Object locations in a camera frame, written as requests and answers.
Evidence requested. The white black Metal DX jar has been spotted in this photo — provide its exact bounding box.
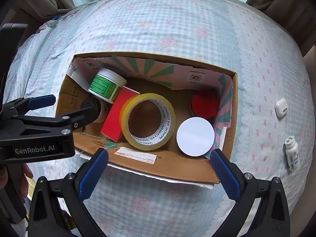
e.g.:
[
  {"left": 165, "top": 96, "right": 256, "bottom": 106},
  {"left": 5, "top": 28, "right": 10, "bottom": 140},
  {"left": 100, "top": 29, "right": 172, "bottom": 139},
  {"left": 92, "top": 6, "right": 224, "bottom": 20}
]
[{"left": 93, "top": 97, "right": 108, "bottom": 123}]

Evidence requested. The white jar green label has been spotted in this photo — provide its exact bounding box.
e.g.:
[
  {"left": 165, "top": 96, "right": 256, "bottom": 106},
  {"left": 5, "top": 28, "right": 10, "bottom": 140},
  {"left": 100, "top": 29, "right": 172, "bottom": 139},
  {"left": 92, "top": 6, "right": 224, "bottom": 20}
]
[{"left": 88, "top": 68, "right": 127, "bottom": 104}]

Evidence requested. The white pill bottle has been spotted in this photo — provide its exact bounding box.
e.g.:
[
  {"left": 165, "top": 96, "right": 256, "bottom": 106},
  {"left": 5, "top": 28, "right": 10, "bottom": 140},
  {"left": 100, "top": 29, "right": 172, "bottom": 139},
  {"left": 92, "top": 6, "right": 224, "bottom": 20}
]
[{"left": 284, "top": 136, "right": 300, "bottom": 171}]

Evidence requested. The pale green jar white lid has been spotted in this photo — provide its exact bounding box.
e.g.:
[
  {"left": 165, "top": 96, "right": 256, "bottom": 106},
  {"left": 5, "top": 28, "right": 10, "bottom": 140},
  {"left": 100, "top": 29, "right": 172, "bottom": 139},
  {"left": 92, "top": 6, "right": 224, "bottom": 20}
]
[{"left": 176, "top": 117, "right": 215, "bottom": 157}]

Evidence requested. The white earbuds case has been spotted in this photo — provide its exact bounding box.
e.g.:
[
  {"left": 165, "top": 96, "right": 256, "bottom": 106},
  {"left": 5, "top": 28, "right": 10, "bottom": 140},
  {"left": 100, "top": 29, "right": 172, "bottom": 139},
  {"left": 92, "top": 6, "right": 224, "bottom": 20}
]
[{"left": 275, "top": 99, "right": 289, "bottom": 118}]

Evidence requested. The red lid jar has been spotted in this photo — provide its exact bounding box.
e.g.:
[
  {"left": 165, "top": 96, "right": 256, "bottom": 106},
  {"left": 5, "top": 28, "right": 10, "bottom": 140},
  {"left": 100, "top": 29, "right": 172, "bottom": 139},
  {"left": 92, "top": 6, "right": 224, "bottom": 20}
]
[{"left": 190, "top": 89, "right": 220, "bottom": 119}]

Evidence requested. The person's left hand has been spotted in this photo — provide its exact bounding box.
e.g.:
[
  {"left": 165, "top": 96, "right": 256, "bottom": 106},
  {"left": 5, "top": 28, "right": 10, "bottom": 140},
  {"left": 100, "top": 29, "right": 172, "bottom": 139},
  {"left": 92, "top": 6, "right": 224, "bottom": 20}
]
[{"left": 0, "top": 164, "right": 33, "bottom": 199}]

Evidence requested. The red box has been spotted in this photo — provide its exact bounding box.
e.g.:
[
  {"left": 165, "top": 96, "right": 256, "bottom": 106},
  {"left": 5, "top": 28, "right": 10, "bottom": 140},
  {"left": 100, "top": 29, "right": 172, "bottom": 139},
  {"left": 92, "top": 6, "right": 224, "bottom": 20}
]
[{"left": 101, "top": 87, "right": 140, "bottom": 142}]

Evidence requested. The cardboard box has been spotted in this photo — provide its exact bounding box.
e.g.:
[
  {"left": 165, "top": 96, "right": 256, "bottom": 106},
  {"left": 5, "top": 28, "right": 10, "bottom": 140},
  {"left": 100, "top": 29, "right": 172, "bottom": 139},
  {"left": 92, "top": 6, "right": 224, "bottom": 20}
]
[{"left": 56, "top": 52, "right": 238, "bottom": 184}]

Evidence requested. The yellow tape roll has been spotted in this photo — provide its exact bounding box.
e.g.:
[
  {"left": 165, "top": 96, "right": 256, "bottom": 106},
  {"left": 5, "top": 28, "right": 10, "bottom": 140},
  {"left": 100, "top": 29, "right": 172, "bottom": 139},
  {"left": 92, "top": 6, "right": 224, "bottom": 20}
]
[{"left": 120, "top": 93, "right": 176, "bottom": 151}]

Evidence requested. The checkered floral bedspread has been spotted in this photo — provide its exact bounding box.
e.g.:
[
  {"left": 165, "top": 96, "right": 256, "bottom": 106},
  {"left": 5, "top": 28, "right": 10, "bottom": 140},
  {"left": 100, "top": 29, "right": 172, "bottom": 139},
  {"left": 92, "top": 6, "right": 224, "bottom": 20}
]
[{"left": 4, "top": 0, "right": 315, "bottom": 236}]

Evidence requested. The brown left curtain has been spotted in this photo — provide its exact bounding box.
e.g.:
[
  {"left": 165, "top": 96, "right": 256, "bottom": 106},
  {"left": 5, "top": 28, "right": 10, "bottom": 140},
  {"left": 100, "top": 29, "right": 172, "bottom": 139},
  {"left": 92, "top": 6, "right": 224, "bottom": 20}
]
[{"left": 6, "top": 0, "right": 75, "bottom": 25}]

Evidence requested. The brown curtain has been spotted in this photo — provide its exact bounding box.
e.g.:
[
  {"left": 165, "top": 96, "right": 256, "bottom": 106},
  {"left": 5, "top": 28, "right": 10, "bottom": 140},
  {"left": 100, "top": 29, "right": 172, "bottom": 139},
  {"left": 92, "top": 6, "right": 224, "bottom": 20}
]
[
  {"left": 246, "top": 0, "right": 315, "bottom": 56},
  {"left": 6, "top": 0, "right": 75, "bottom": 25}
]

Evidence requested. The brown right curtain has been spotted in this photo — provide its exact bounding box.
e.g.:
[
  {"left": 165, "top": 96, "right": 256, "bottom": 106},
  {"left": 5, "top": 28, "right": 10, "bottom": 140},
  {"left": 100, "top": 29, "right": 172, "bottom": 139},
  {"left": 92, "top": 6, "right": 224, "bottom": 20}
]
[{"left": 246, "top": 0, "right": 315, "bottom": 56}]

